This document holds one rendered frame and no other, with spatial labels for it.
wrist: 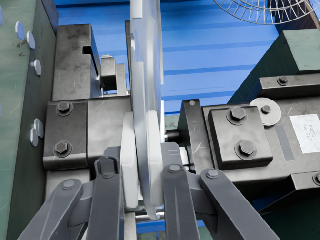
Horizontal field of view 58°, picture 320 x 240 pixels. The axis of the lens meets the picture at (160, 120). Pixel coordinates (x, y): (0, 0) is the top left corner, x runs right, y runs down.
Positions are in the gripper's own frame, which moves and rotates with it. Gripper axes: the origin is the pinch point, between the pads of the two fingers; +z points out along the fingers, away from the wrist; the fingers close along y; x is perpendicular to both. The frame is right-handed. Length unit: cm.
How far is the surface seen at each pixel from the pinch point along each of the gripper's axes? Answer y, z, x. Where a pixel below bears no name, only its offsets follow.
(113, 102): -4.0, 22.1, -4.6
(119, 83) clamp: -4.7, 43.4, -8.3
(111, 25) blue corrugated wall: -22, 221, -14
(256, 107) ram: 19.0, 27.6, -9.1
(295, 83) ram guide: 26.7, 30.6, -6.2
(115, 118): -3.8, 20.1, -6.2
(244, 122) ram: 16.1, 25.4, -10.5
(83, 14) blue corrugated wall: -44, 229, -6
